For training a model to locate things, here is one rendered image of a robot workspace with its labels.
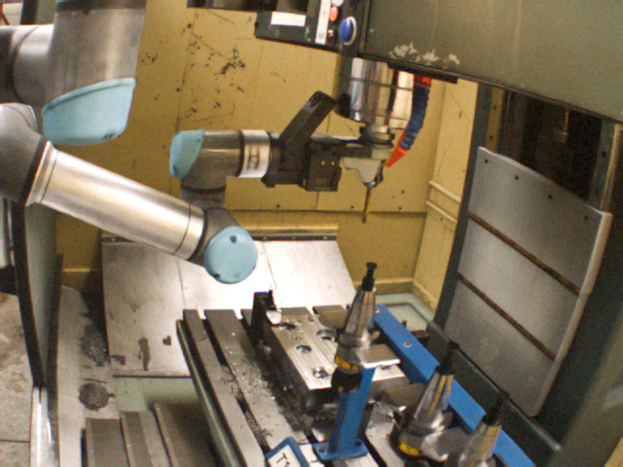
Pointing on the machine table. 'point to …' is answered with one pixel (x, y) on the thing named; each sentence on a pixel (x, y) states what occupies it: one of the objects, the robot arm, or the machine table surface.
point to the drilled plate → (318, 390)
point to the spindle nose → (372, 93)
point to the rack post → (348, 424)
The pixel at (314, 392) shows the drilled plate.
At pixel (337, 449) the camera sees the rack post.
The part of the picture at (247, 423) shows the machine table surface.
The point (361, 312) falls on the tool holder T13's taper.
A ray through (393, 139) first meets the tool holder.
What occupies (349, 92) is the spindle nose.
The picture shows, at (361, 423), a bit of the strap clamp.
